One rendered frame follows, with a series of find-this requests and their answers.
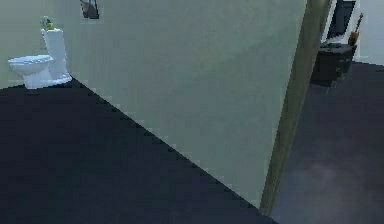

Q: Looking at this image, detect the black chest of drawers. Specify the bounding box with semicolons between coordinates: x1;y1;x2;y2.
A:
309;42;358;88

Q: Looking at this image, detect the white toilet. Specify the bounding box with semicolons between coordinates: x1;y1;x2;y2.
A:
7;28;73;90

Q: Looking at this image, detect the small yellow green bottle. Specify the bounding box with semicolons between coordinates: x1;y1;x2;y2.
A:
41;15;56;32

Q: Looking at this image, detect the brown vase with stems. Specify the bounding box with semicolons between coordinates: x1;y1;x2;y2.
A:
347;12;364;47

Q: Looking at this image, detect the dark framed wall picture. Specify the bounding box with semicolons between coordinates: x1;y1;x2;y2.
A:
79;0;100;20

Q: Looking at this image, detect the black framed wall mirror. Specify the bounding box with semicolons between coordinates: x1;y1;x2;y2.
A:
325;0;357;40

